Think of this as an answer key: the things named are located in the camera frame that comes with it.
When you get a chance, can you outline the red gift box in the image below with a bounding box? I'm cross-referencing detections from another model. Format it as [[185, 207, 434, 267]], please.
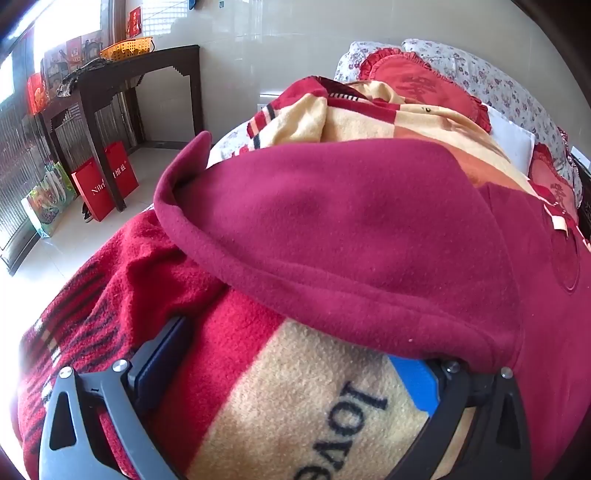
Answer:
[[28, 72, 50, 114]]

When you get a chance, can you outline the red and cream printed blanket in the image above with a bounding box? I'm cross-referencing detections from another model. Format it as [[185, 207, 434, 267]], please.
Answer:
[[11, 76, 575, 480]]

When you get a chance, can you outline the dark wooden table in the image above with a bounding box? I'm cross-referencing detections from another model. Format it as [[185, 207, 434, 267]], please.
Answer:
[[34, 45, 205, 213]]

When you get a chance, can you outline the dark cloth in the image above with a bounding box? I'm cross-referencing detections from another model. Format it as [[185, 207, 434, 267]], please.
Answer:
[[56, 58, 112, 99]]

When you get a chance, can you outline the red heart-shaped pillow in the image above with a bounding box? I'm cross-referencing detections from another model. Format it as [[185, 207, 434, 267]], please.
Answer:
[[359, 48, 492, 134], [526, 143, 583, 232]]

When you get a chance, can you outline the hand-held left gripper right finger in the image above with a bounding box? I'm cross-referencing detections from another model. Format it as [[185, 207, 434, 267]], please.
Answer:
[[388, 354, 539, 480]]

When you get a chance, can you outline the orange plastic basket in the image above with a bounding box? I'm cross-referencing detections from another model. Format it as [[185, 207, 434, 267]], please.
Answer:
[[100, 36, 156, 61]]

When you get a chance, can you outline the maroon fleece garment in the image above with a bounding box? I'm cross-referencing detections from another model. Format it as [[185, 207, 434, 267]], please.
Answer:
[[154, 130, 591, 467]]

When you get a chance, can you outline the dark headboard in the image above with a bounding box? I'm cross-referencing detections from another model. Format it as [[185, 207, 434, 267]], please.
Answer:
[[571, 147, 591, 227]]

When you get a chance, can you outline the white pillow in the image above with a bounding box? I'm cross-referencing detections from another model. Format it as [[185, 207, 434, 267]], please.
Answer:
[[482, 107, 537, 172]]

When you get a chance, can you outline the green printed gift bag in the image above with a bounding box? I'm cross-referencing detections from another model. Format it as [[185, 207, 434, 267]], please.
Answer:
[[21, 161, 78, 239]]

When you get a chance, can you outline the red gift bag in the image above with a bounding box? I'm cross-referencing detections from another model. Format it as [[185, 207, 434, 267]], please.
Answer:
[[71, 157, 115, 223], [103, 141, 140, 198]]

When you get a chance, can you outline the picture gift box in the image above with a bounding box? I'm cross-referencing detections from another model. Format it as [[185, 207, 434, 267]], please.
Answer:
[[43, 36, 85, 88]]

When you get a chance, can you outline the floral bed sheet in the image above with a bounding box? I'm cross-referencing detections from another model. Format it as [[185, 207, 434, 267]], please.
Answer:
[[208, 39, 585, 204]]

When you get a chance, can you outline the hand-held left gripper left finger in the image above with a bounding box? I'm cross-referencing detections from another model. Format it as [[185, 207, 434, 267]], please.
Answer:
[[39, 316, 192, 480]]

